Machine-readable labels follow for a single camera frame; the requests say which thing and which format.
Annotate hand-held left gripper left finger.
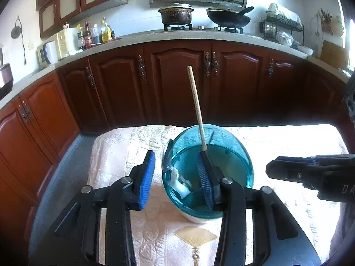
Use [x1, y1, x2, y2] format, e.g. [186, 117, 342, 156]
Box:
[54, 150, 156, 266]

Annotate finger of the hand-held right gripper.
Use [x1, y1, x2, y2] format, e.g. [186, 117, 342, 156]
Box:
[277, 156, 317, 164]
[266, 159, 327, 185]

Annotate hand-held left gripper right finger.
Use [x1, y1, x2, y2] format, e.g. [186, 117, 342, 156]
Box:
[196, 151, 300, 266]

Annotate white ceramic spoon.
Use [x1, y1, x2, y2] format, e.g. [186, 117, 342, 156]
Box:
[168, 168, 195, 200]

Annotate teal plastic holder cup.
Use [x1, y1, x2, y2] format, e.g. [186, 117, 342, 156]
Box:
[161, 124, 254, 223]

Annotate tan bamboo chopstick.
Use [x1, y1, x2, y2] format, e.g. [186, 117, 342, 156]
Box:
[187, 66, 208, 151]

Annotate person's right forearm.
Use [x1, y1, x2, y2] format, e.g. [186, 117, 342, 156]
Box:
[330, 202, 355, 258]

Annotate cream quilted tablecloth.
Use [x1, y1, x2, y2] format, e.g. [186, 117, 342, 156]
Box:
[86, 123, 355, 266]

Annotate wooden base kitchen cabinet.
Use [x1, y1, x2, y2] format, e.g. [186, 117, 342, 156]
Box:
[0, 40, 355, 255]

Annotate wooden cutting board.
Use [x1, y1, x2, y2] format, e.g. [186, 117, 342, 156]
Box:
[320, 40, 348, 68]

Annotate plain white bowl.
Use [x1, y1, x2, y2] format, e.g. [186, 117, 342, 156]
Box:
[297, 44, 314, 56]

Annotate patterned ceramic bowl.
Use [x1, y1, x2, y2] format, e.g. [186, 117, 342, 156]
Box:
[275, 31, 294, 47]

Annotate yellow woven strainer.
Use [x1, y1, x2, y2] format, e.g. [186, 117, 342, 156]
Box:
[331, 15, 344, 36]

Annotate grey stone kitchen countertop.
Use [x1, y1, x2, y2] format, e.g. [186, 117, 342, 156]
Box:
[0, 29, 355, 108]

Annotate gas stove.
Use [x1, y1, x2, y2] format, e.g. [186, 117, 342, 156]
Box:
[164, 23, 245, 34]

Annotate yellow cooking oil bottle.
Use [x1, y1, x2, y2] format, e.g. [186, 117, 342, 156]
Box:
[100, 17, 111, 43]

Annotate dark liquid clear bottle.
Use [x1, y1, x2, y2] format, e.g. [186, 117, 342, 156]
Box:
[91, 24, 101, 44]

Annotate red label sauce bottle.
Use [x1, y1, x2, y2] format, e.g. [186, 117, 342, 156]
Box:
[84, 21, 93, 47]

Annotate yellow cap jar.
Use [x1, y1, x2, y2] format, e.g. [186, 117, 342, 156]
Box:
[77, 24, 85, 50]

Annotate white cylindrical container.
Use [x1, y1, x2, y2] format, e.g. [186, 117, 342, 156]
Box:
[64, 23, 81, 54]

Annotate white electric kettle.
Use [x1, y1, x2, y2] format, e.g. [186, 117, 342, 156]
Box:
[43, 41, 59, 65]

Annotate cream microwave oven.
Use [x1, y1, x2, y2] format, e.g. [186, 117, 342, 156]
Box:
[37, 32, 70, 70]

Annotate black wok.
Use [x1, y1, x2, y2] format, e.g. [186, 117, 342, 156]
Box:
[206, 6, 255, 28]

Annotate scorched cooking pot with lid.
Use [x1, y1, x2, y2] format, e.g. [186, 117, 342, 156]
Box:
[158, 3, 195, 26]

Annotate pink metal rice cooker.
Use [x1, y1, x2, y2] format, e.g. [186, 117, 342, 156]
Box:
[0, 63, 14, 93]

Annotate black wire dish rack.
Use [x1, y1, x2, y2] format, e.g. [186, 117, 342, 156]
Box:
[259, 3, 306, 46]

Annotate wall utensil basket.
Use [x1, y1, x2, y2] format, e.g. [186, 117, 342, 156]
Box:
[318, 9, 333, 34]

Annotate wooden wall cabinet glass doors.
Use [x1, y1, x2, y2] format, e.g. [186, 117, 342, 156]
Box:
[35, 0, 128, 40]

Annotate black round wall-hung object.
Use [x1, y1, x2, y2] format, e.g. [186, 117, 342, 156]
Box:
[10, 17, 27, 65]

